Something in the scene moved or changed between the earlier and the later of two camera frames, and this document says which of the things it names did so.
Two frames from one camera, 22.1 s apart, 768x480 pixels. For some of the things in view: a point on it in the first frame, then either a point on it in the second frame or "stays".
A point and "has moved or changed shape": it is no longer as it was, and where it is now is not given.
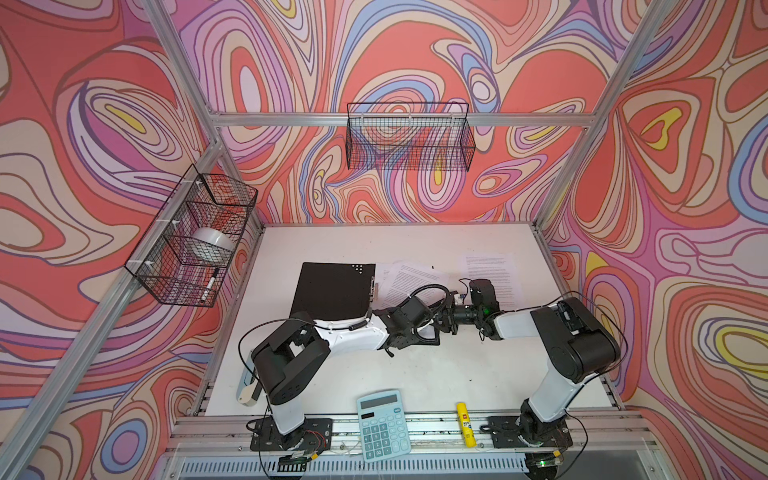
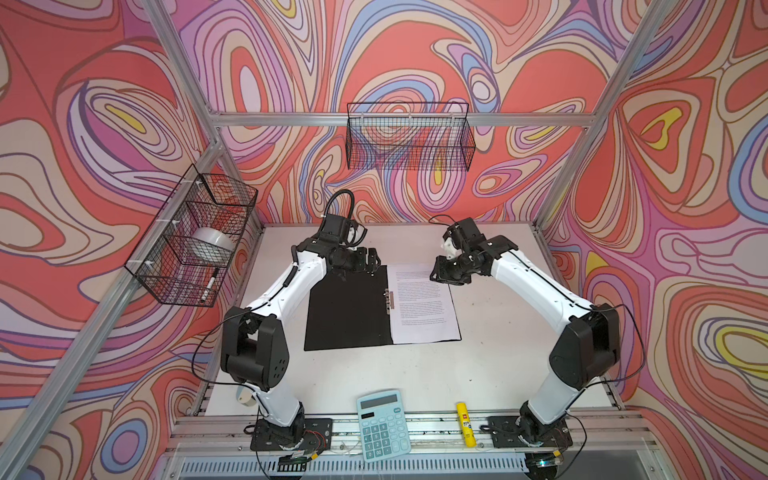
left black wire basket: [186, 250] stays
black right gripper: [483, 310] → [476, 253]
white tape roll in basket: [215, 237] stays
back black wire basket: [413, 136] stays
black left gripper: [414, 340] → [361, 261]
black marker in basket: [209, 284] stays
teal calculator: [383, 426] stays
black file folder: [334, 290] has moved or changed shape
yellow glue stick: [466, 425] stays
